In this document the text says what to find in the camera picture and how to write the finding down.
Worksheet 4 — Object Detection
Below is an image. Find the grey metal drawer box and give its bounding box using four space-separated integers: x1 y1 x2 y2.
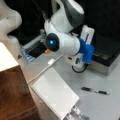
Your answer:
90 34 120 75

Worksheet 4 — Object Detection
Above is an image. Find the brown wooden cabinet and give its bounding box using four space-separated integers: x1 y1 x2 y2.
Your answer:
0 42 40 120

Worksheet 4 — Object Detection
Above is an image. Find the white spiral notebook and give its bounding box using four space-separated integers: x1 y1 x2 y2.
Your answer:
31 69 79 120

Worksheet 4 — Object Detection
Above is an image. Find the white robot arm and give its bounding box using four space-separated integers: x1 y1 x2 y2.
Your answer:
44 0 95 68

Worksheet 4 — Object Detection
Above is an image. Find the grey tray with blue items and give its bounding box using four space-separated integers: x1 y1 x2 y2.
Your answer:
22 35 46 62

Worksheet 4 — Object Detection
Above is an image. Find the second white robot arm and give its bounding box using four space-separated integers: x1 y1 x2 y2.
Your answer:
0 0 22 60

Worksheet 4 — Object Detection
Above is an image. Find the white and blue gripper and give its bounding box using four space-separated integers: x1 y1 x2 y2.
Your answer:
65 25 95 67

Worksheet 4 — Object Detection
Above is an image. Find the white cable with adapter block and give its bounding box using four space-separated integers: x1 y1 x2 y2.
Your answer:
26 55 64 85

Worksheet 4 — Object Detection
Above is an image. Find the metal clip at notebook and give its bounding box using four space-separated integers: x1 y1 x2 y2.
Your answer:
66 106 90 120

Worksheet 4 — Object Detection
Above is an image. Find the black marker pen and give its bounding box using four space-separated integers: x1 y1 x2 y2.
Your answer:
81 87 110 95

